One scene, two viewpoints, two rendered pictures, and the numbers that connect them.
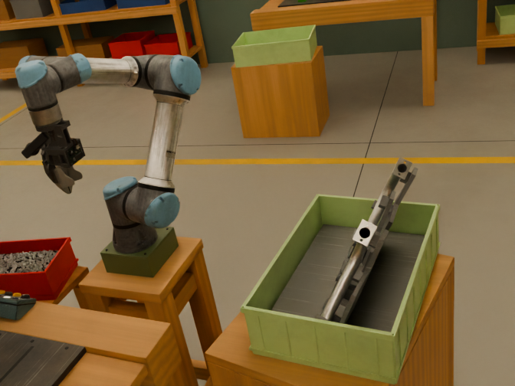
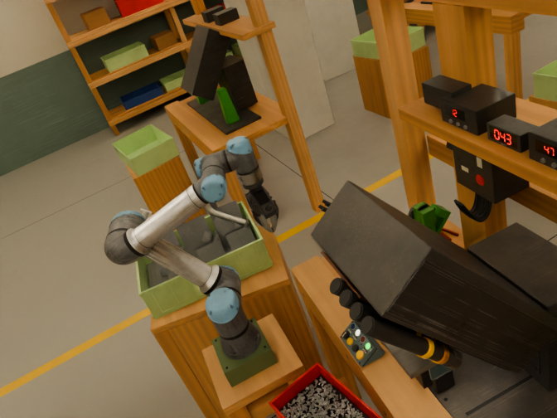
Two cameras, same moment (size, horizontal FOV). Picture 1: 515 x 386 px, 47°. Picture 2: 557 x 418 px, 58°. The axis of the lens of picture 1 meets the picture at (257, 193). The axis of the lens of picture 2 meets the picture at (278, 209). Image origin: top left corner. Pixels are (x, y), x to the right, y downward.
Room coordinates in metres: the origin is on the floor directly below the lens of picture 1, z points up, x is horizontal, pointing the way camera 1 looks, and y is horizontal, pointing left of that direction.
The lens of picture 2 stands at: (2.31, 1.71, 2.25)
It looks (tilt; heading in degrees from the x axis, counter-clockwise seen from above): 31 degrees down; 233
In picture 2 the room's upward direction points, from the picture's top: 20 degrees counter-clockwise
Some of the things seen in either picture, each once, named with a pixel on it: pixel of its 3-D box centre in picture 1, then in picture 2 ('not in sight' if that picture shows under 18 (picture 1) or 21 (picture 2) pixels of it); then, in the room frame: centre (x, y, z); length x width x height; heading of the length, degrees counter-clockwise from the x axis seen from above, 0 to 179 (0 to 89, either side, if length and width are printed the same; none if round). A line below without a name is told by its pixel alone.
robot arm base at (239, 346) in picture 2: (132, 228); (237, 333); (1.73, 0.44, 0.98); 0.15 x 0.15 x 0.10
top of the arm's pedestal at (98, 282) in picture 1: (142, 265); (250, 360); (1.73, 0.44, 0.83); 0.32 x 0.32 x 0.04; 64
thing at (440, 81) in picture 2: not in sight; (447, 94); (1.01, 0.97, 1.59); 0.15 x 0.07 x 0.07; 63
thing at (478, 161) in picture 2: not in sight; (489, 163); (1.10, 1.13, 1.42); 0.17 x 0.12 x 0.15; 63
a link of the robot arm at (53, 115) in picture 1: (47, 114); (249, 175); (1.47, 0.49, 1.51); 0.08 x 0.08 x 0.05
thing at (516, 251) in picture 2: not in sight; (531, 303); (1.26, 1.29, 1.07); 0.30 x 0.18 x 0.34; 63
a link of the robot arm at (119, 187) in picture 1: (125, 199); (225, 310); (1.73, 0.43, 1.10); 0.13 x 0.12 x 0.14; 49
